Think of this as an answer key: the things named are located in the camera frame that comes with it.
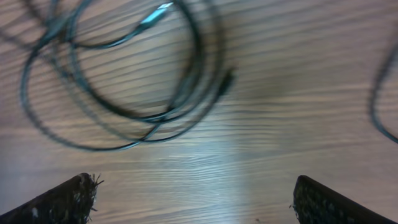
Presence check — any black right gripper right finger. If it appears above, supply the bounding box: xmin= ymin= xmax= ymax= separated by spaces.
xmin=292 ymin=175 xmax=397 ymax=224

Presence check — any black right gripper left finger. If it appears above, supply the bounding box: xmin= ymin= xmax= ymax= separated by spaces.
xmin=1 ymin=173 xmax=102 ymax=224

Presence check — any black USB cable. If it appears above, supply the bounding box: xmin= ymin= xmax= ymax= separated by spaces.
xmin=368 ymin=30 xmax=398 ymax=144
xmin=0 ymin=0 xmax=237 ymax=152

